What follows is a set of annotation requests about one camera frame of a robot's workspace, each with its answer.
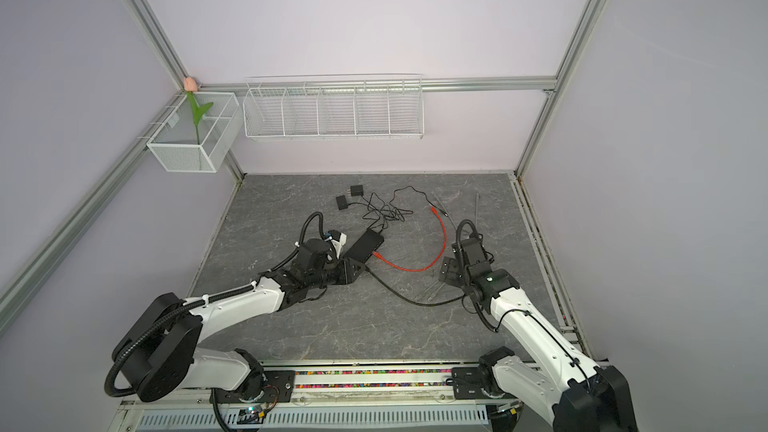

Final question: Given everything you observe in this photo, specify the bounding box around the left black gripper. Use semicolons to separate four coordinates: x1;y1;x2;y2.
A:
307;258;365;290

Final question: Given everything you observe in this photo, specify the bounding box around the black ethernet cable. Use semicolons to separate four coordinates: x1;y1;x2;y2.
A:
362;263;466;308

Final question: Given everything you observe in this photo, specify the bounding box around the black ribbed network switch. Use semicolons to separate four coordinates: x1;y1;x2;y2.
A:
344;229;384;263

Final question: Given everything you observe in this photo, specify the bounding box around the red ethernet cable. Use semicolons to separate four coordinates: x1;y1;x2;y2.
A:
371;206;449;273

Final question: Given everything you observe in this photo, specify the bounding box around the thin black adapter cable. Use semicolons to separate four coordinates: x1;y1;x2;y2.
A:
359;185;451;223

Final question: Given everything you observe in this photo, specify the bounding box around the black power plug cable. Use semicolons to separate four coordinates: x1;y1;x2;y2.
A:
347;194;400;235

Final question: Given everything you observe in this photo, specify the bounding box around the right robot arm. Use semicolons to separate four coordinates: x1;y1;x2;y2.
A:
450;219;638;431

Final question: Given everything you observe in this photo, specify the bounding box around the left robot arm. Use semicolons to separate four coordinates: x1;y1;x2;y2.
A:
104;228;373;402

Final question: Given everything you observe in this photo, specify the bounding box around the black power adapter near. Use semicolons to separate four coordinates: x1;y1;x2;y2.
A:
335;195;349;210

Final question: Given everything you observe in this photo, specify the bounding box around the black power adapter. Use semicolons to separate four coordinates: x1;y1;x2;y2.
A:
335;195;349;210
350;185;364;197

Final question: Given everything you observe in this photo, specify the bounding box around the black power adapter far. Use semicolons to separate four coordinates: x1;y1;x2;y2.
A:
350;185;364;197

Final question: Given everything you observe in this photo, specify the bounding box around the white mesh box basket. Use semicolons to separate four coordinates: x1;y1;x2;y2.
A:
147;92;243;173

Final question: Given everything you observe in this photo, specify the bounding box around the artificial pink tulip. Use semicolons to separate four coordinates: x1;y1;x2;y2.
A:
183;77;213;145

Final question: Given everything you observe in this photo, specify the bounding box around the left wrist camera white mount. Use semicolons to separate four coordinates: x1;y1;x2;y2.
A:
326;229;347;258

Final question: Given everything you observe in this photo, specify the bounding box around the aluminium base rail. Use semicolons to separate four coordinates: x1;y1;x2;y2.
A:
107;361;637;432

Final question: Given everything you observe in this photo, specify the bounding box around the white wire wall basket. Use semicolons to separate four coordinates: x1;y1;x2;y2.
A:
243;74;425;140

